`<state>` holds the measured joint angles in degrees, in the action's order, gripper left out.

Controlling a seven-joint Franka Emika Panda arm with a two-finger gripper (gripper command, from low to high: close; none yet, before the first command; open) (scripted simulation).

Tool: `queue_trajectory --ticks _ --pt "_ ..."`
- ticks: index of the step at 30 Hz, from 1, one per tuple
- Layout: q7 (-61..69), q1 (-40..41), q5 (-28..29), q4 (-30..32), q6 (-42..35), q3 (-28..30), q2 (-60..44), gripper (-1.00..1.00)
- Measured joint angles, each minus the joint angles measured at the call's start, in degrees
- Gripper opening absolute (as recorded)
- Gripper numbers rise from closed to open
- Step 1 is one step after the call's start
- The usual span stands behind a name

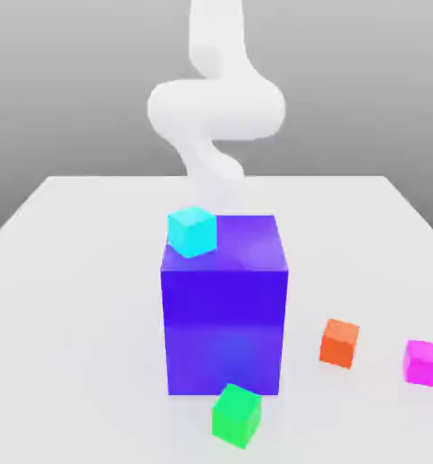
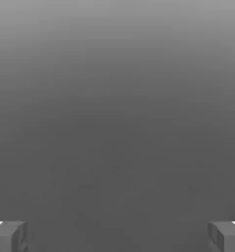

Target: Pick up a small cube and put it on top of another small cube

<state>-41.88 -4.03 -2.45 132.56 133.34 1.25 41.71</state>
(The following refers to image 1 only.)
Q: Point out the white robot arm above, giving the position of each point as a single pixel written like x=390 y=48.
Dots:
x=216 y=108

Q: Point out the small cyan cube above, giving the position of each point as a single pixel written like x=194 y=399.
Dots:
x=193 y=233

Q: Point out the small orange cube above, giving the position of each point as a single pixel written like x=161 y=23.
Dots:
x=338 y=346

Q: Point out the small green cube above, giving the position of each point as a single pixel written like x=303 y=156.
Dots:
x=234 y=417

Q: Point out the small magenta cube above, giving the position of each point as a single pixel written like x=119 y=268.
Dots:
x=423 y=364

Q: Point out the large blue box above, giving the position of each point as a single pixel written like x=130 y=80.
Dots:
x=223 y=319

